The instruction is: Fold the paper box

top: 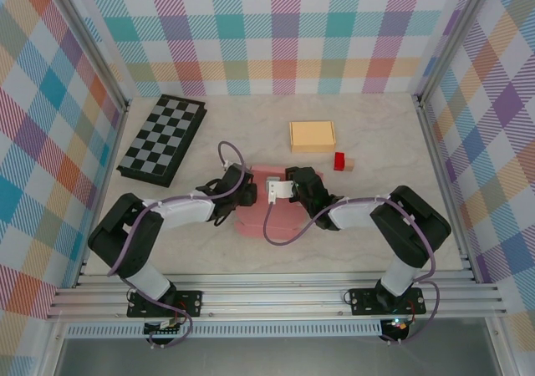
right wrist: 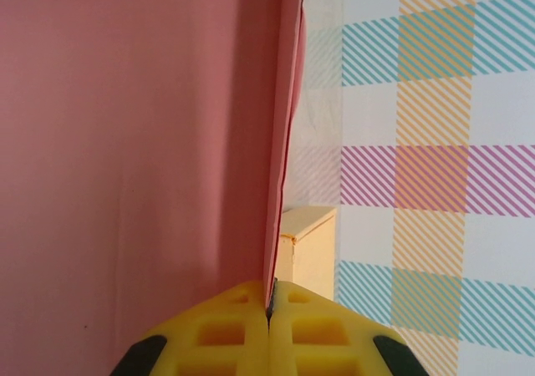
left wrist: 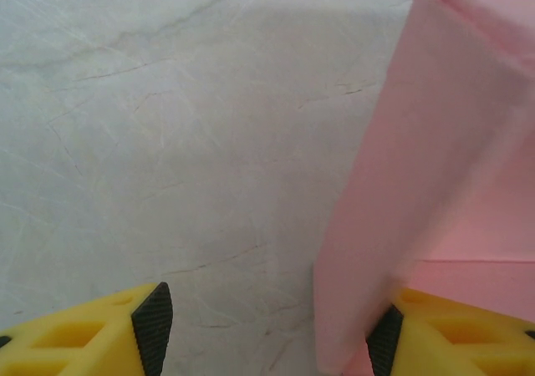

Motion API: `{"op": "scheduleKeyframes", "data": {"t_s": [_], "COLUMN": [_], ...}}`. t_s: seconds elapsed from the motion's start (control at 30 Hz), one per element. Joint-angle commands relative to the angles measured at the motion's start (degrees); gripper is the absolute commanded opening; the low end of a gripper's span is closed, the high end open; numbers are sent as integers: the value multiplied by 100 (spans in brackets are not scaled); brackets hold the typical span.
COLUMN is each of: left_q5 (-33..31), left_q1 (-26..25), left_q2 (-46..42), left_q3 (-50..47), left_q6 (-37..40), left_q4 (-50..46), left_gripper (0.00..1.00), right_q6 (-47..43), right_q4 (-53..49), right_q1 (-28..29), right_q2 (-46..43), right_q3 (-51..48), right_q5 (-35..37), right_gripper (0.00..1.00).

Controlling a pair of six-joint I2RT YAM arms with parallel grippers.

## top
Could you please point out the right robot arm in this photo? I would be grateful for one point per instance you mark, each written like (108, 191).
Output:
(355, 217)

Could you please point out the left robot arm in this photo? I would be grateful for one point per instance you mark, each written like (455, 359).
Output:
(184, 211)

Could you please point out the small wooden cube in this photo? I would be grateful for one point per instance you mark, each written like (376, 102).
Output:
(350, 165)

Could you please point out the aluminium frame post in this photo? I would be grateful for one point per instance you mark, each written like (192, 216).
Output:
(451, 37)
(90, 42)

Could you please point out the small circuit board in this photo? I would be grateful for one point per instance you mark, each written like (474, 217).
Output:
(397, 323)
(165, 328)

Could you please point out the black chessboard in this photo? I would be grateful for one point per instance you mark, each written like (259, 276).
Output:
(163, 138)

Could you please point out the red toy brick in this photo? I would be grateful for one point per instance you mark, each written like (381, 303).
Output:
(339, 161)

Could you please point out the aluminium side rail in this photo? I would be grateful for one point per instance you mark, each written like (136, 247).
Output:
(445, 188)
(102, 192)

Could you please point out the yellow paper box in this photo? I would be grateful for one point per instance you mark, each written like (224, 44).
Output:
(312, 135)

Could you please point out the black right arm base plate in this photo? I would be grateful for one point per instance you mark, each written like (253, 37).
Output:
(361, 301)

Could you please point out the pink paper box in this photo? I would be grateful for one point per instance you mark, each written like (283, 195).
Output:
(278, 219)

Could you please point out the grey metal panel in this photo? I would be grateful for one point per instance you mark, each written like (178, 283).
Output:
(271, 357)

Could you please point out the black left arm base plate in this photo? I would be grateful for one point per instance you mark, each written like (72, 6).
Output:
(192, 303)

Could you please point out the aluminium frame rail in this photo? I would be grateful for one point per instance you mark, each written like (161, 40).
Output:
(271, 294)

